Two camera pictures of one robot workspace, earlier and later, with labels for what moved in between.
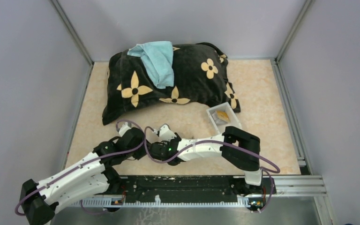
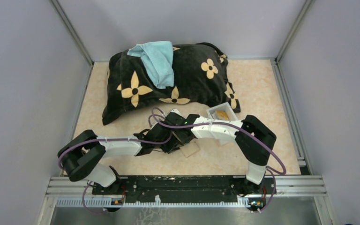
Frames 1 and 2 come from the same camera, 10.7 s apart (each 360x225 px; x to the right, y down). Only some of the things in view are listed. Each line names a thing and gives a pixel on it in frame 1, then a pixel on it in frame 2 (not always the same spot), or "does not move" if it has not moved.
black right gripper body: (167, 143) → (182, 140)
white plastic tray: (222, 116) does not move
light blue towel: (158, 56) does not move
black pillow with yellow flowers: (200, 76) does not move
